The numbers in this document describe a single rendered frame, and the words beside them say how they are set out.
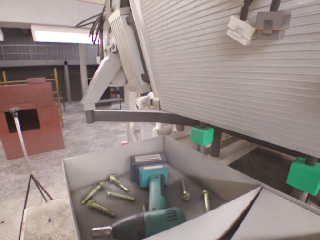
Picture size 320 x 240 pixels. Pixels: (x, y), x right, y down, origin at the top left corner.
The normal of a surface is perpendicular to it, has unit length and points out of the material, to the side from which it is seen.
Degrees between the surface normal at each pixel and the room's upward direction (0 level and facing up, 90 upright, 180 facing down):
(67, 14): 90
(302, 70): 106
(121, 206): 0
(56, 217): 0
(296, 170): 90
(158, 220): 25
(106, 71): 91
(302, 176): 90
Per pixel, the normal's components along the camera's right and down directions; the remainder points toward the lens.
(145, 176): 0.20, 0.30
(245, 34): -0.79, 0.41
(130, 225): -0.14, -0.73
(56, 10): 0.57, 0.22
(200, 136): -0.82, 0.15
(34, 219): 0.00, -0.96
